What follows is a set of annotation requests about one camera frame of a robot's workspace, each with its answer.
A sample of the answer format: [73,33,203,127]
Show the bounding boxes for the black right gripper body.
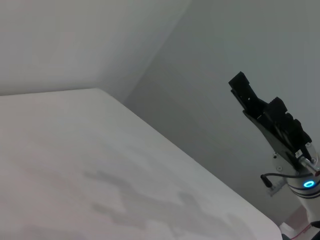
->
[242,98,305,172]

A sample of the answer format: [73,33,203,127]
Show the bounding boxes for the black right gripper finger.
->
[230,88,248,111]
[228,71,262,111]

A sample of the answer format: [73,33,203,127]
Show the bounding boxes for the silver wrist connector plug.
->
[299,156,320,176]

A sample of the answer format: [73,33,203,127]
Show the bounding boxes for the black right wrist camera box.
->
[259,96,313,157]

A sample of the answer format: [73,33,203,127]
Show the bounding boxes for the black camera cable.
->
[260,172,302,188]

